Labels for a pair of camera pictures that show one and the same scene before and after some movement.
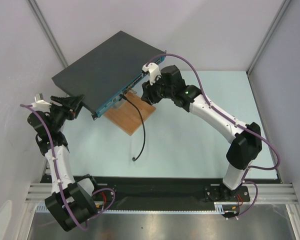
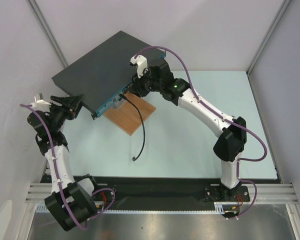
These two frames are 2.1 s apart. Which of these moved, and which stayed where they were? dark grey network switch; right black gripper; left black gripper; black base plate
Moved: right black gripper
Stayed: left black gripper; black base plate; dark grey network switch
